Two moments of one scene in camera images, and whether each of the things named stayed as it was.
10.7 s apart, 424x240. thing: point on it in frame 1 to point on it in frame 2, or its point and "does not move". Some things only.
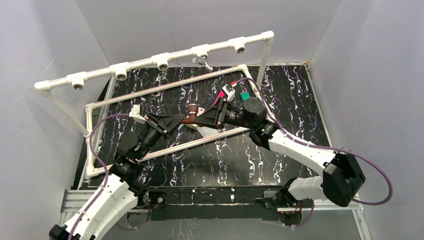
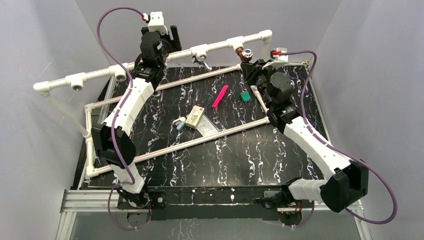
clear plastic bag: x=206 y=131 does not move
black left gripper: x=158 y=124 to x=173 y=38
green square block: x=244 y=95 does not move
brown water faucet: x=193 y=110 to x=245 y=54
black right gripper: x=211 y=117 to x=252 y=70
